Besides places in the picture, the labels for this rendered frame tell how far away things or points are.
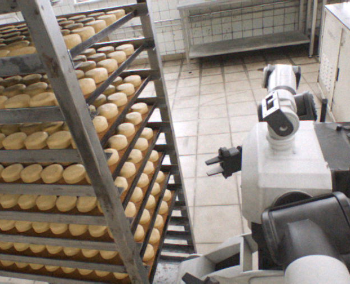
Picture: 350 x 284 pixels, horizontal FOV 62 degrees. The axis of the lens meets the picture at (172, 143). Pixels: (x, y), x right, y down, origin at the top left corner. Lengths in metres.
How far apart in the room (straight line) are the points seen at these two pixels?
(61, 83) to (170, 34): 4.43
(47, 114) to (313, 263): 0.48
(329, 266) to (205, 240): 1.38
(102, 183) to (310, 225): 0.36
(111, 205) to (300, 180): 0.38
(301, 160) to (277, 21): 4.31
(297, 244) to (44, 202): 0.58
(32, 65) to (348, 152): 0.63
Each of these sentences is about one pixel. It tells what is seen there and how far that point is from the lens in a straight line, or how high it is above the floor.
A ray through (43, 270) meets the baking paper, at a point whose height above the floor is 0.68.
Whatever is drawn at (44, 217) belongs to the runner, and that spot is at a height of 0.96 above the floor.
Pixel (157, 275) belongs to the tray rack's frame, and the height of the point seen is 0.15.
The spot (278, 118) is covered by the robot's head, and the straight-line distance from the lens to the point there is 0.62.
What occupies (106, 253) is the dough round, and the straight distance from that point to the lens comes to 0.86.
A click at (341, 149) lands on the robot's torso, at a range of 0.73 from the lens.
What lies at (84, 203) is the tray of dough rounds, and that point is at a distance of 0.74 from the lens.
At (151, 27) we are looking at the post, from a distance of 0.87.
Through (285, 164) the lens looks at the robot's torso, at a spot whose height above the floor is 1.02.
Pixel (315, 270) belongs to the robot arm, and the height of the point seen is 1.03.
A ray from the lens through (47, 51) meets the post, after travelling 0.47.
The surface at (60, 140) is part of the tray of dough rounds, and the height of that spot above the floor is 1.15.
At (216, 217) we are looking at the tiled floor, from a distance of 1.94.
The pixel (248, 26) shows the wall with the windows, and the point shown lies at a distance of 4.87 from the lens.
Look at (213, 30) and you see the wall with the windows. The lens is 4.83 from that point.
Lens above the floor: 1.43
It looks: 32 degrees down
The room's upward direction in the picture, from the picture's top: 11 degrees counter-clockwise
